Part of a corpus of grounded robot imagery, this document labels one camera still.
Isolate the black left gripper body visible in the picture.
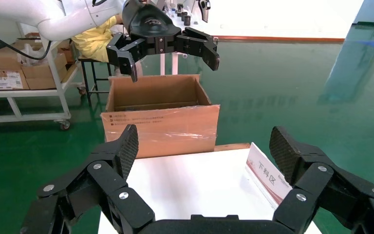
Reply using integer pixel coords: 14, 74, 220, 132
121, 0, 183, 56

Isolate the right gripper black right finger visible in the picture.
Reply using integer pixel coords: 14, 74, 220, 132
268, 125, 374, 234

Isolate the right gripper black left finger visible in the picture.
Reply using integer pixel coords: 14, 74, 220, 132
20, 123, 156, 234

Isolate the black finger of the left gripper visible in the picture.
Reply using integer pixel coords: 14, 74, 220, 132
105, 32, 148, 83
175, 26, 221, 72

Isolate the large open cardboard box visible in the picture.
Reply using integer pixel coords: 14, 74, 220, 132
100, 73, 251, 159

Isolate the low plain cardboard box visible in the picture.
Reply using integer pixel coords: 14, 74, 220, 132
25, 66, 67, 91

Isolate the medium plain cardboard box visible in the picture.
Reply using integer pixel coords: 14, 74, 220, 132
20, 52, 69, 80

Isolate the wide plain cardboard box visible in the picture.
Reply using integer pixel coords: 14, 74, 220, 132
0, 41, 46, 71

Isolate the cardboard box with white label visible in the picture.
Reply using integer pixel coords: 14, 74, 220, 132
0, 67, 30, 92

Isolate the person in yellow coat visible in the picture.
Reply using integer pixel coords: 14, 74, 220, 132
71, 16, 143, 78

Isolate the black hanging device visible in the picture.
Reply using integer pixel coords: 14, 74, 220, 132
197, 0, 211, 24

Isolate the black metal stool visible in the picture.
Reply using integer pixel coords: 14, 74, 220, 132
77, 55, 114, 108

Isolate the white acrylic table sign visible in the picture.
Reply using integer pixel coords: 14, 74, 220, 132
245, 142, 294, 211

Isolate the clear plastic bag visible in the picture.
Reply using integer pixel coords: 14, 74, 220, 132
17, 43, 48, 67

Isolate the white shelf cart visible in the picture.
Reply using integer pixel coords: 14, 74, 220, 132
0, 22, 88, 132

